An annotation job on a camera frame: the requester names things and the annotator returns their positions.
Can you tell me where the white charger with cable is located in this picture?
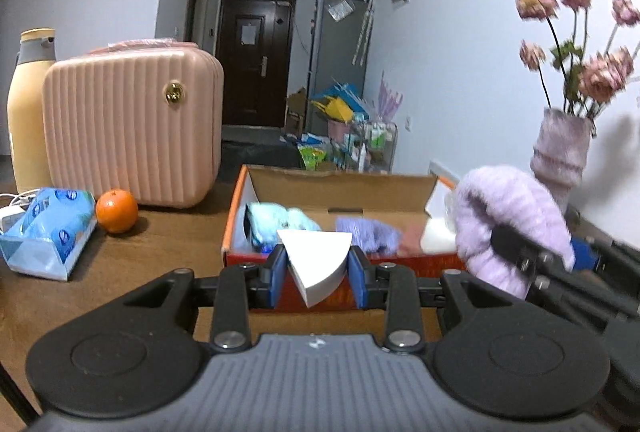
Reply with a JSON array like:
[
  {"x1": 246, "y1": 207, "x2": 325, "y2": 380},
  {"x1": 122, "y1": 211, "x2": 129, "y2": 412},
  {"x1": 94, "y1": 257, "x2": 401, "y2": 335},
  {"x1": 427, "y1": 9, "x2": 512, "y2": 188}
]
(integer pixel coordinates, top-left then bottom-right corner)
[{"x1": 0, "y1": 189, "x2": 38, "y2": 233}]

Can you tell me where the grey refrigerator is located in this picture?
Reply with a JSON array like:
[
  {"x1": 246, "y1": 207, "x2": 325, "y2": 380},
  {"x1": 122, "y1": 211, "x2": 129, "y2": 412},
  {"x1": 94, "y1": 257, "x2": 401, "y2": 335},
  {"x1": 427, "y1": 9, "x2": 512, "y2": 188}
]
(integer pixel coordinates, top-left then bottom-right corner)
[{"x1": 305, "y1": 0, "x2": 373, "y2": 133}]

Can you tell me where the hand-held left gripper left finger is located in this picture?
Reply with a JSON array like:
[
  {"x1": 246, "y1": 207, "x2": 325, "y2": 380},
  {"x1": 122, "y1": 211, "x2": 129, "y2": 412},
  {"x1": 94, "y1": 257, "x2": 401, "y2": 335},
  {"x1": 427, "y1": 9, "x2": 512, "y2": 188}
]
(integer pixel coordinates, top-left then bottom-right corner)
[{"x1": 120, "y1": 244, "x2": 288, "y2": 350}]

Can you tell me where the cream yellow bottle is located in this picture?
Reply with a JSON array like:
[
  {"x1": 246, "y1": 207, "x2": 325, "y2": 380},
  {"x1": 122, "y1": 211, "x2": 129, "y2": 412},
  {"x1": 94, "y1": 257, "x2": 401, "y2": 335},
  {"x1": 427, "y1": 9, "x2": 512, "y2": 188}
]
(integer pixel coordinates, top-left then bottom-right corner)
[{"x1": 6, "y1": 28, "x2": 57, "y2": 194}]

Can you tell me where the white folded umbrella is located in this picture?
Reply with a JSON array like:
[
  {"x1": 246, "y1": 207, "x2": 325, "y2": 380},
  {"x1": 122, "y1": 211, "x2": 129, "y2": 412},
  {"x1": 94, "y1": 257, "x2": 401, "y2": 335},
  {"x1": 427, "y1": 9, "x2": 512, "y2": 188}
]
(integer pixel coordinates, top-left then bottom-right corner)
[{"x1": 351, "y1": 0, "x2": 375, "y2": 68}]

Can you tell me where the blue tissue pack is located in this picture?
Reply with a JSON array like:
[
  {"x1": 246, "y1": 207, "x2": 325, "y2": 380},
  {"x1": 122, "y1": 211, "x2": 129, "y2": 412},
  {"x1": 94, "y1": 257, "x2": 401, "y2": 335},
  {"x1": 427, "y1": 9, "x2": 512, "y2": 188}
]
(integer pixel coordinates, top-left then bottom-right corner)
[{"x1": 0, "y1": 187, "x2": 97, "y2": 282}]

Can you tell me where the white wedge sponge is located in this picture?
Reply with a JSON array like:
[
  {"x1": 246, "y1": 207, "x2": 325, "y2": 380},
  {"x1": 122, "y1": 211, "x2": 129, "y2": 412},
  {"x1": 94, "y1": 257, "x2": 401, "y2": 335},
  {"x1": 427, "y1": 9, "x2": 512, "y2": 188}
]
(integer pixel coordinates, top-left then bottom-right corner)
[{"x1": 276, "y1": 228, "x2": 353, "y2": 309}]

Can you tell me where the pink bin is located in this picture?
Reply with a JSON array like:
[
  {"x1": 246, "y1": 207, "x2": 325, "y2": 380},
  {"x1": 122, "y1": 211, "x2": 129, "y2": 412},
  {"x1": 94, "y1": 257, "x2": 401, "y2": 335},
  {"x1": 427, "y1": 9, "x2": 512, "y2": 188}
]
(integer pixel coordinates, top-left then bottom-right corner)
[{"x1": 327, "y1": 119, "x2": 353, "y2": 143}]

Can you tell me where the orange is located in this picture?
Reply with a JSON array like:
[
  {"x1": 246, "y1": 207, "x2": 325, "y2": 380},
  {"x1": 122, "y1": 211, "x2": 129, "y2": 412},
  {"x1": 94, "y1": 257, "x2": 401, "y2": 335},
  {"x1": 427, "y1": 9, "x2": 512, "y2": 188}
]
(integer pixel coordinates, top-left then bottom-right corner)
[{"x1": 95, "y1": 188, "x2": 139, "y2": 234}]

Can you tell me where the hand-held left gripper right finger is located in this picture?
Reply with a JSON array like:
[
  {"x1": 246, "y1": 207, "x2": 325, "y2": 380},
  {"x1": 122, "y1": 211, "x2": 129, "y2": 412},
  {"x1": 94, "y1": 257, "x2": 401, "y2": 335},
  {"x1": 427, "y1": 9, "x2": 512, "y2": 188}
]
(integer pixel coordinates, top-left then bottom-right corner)
[{"x1": 347, "y1": 246, "x2": 521, "y2": 353}]

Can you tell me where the white round sponge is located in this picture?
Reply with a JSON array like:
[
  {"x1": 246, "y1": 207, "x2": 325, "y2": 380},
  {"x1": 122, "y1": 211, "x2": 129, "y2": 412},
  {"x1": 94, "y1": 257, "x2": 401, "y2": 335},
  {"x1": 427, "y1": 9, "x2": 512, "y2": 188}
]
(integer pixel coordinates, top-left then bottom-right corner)
[{"x1": 420, "y1": 217, "x2": 458, "y2": 255}]

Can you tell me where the orange cardboard box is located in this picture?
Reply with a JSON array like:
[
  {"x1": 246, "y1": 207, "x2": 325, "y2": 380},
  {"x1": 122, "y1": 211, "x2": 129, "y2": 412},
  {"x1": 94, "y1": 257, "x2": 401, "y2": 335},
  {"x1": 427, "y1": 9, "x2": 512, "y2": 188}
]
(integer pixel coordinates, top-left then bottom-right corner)
[{"x1": 221, "y1": 164, "x2": 466, "y2": 313}]

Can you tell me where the brown cardboard box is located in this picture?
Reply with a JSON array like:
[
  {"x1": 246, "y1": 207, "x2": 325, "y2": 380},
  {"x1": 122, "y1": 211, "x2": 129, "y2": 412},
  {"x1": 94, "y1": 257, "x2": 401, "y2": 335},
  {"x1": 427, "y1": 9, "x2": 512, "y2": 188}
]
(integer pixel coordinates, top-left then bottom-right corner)
[{"x1": 285, "y1": 87, "x2": 308, "y2": 135}]

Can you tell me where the pink ribbed suitcase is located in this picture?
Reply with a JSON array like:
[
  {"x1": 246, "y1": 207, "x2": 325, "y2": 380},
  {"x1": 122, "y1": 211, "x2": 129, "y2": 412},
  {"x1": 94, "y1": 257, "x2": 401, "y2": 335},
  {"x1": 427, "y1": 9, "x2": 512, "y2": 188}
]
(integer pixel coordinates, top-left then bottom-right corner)
[{"x1": 42, "y1": 39, "x2": 224, "y2": 209}]

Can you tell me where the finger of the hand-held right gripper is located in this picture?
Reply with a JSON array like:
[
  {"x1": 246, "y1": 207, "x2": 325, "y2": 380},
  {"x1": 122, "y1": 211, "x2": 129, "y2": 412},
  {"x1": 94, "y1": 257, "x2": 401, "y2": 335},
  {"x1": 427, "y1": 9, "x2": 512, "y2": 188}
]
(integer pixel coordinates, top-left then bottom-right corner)
[
  {"x1": 490, "y1": 226, "x2": 616, "y2": 328},
  {"x1": 570, "y1": 236, "x2": 640, "y2": 273}
]

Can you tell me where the blue plush toy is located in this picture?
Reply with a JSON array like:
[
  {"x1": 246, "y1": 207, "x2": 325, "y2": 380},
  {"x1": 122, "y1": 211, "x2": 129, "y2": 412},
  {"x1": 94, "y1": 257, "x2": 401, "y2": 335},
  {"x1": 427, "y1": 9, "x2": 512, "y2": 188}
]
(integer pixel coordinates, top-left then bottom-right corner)
[{"x1": 244, "y1": 202, "x2": 321, "y2": 253}]

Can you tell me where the purple ceramic vase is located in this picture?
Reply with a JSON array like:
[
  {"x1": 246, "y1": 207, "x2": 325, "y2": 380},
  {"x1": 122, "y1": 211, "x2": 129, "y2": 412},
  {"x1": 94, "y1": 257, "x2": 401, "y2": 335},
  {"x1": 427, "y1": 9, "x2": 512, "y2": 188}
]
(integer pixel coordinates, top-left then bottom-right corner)
[{"x1": 530, "y1": 107, "x2": 596, "y2": 213}]

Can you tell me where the green yellow bag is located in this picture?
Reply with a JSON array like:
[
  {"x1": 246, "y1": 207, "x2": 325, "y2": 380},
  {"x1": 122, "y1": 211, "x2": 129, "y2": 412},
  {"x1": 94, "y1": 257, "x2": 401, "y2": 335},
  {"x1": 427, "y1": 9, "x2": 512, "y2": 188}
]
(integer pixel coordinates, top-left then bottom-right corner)
[{"x1": 297, "y1": 144, "x2": 328, "y2": 170}]

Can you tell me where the purple wing decoration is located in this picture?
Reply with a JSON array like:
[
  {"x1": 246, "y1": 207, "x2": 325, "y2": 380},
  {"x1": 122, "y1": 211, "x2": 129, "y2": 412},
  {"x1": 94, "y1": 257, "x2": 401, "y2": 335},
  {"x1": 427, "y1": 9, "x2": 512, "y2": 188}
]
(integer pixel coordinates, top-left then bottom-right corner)
[{"x1": 377, "y1": 72, "x2": 403, "y2": 123}]

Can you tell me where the pile of blue yellow bags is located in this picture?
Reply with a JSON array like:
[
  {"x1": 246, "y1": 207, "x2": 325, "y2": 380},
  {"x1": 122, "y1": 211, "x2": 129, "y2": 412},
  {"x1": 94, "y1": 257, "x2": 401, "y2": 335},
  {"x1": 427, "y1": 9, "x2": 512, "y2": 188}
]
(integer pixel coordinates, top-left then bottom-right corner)
[{"x1": 310, "y1": 82, "x2": 371, "y2": 123}]

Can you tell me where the dark entrance door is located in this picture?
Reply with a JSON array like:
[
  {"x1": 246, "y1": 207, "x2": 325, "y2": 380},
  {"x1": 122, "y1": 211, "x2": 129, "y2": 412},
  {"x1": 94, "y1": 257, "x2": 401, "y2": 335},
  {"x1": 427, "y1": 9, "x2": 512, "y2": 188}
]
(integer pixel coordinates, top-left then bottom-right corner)
[{"x1": 216, "y1": 0, "x2": 297, "y2": 128}]

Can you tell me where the clear plastic bag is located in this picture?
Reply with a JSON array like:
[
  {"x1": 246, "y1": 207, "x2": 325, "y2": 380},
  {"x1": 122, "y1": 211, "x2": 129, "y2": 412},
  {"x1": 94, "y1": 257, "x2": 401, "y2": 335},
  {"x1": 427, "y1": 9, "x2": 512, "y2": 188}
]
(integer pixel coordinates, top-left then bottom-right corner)
[{"x1": 327, "y1": 0, "x2": 357, "y2": 22}]

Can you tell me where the lavender sachet bag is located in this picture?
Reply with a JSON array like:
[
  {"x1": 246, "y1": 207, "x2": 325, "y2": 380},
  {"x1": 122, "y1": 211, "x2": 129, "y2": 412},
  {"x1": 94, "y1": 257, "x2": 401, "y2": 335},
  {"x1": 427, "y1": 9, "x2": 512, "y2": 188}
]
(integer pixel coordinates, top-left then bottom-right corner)
[{"x1": 335, "y1": 216, "x2": 403, "y2": 257}]

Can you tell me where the purple fuzzy sock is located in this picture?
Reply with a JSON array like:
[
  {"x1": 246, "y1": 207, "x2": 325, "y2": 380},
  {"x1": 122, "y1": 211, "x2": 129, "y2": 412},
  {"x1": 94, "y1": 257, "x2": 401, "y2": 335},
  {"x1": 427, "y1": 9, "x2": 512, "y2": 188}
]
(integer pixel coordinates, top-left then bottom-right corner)
[{"x1": 452, "y1": 165, "x2": 576, "y2": 300}]

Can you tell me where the pink layered sponge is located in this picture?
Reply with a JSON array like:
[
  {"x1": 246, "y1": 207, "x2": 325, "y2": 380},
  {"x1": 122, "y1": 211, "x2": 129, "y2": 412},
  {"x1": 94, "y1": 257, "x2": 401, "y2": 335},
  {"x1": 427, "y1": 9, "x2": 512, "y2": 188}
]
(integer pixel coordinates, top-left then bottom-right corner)
[{"x1": 397, "y1": 224, "x2": 428, "y2": 258}]

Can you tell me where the bunch of dried pink roses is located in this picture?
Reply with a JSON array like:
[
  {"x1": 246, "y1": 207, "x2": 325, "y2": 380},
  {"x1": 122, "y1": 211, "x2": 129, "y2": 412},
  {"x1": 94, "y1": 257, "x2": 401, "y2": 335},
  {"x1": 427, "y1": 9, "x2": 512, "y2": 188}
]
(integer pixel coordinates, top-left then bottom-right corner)
[{"x1": 515, "y1": 0, "x2": 640, "y2": 120}]

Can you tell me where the rolling cart with bottles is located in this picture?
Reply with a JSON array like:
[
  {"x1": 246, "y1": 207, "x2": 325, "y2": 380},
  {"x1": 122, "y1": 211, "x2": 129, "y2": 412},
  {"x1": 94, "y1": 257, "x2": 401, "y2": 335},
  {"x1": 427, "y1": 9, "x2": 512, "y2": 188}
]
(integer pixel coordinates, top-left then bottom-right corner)
[{"x1": 345, "y1": 119, "x2": 398, "y2": 173}]

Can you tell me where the dark interior door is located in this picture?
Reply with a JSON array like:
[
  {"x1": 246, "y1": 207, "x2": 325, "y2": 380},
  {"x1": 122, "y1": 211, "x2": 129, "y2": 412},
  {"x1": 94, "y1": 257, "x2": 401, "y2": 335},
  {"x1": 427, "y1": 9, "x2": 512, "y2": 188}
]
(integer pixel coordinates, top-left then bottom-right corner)
[{"x1": 185, "y1": 0, "x2": 210, "y2": 44}]

